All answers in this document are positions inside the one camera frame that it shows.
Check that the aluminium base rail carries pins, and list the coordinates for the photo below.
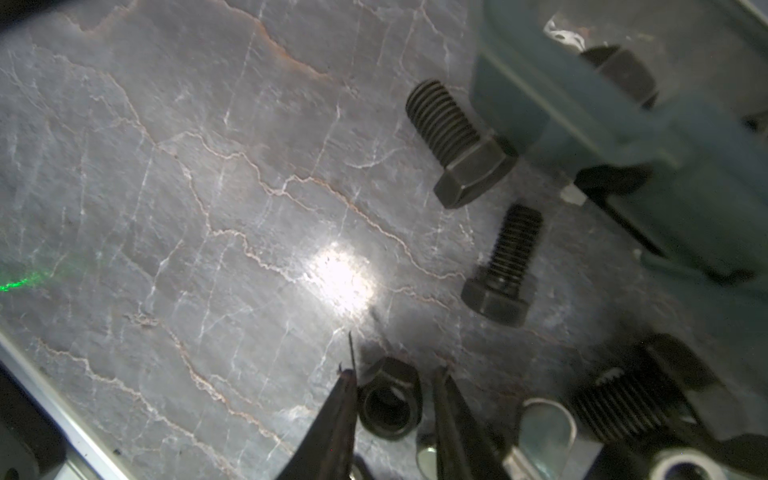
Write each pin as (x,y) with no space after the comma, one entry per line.
(42,436)

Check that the black hex bolt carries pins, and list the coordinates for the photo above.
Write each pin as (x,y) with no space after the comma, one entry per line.
(472,163)
(494,292)
(669,384)

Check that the silver wing nut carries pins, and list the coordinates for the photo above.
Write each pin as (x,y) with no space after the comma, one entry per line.
(545,436)

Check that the green transparent compartment box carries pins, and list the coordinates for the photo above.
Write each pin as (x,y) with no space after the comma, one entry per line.
(662,104)

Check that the black hex nut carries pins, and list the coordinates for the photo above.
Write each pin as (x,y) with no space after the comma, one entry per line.
(390,400)

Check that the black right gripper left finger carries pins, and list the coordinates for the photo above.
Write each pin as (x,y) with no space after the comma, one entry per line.
(327,449)

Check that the silver hex nut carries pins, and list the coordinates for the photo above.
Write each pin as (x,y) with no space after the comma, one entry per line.
(684,463)

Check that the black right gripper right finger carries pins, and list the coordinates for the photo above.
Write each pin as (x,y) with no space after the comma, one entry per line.
(466,448)

